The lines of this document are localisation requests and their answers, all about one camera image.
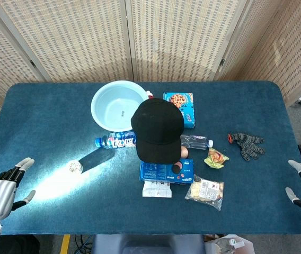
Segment black baseball cap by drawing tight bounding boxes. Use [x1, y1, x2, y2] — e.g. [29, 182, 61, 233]
[130, 97, 185, 165]

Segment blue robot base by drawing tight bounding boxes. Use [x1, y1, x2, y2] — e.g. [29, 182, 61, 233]
[91, 234, 206, 254]

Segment blue chocolate chip cookie box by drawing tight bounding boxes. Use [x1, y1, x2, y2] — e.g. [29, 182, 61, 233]
[163, 92, 196, 130]

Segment blue Oreo package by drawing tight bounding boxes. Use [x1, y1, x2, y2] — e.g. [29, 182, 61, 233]
[139, 158, 195, 185]

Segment grey knit glove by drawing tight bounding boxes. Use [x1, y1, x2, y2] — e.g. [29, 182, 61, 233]
[227, 132, 266, 161]

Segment small round lid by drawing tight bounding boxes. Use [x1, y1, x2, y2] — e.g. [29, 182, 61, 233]
[68, 160, 83, 174]

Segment clear plastic bag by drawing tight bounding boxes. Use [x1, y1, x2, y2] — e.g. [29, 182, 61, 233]
[206, 234, 256, 254]

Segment green snack bag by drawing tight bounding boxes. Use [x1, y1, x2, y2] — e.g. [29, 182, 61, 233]
[203, 148, 229, 169]

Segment clear bread package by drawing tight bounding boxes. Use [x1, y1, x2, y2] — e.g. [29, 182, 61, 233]
[184, 174, 225, 212]

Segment clear water bottle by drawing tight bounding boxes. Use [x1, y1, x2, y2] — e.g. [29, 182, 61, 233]
[180, 134, 214, 150]

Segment blue label drink bottle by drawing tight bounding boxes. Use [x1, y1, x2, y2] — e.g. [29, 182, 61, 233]
[95, 131, 137, 150]

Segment light blue plastic basin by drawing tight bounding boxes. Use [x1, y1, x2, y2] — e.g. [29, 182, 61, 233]
[90, 80, 150, 132]

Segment white snack packet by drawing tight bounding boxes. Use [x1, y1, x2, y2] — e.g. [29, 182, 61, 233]
[142, 180, 172, 198]

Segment woven folding screen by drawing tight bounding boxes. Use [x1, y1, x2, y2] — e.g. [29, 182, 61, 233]
[0, 0, 301, 153]

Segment floor cables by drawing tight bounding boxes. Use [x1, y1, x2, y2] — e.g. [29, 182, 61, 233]
[73, 234, 93, 254]

